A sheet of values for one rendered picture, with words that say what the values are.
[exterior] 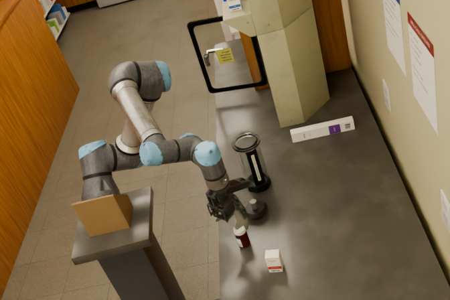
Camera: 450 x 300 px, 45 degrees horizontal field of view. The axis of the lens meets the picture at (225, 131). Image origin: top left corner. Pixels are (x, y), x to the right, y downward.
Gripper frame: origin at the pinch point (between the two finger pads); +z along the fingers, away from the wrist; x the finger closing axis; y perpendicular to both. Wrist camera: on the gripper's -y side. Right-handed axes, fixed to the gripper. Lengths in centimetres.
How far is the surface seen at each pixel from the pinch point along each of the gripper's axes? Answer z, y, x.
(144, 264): 30, 15, -48
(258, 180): 5.4, -25.1, -9.7
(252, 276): 11.5, 10.5, 10.5
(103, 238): 11, 21, -57
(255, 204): 5.6, -13.8, -3.3
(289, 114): 5, -67, -20
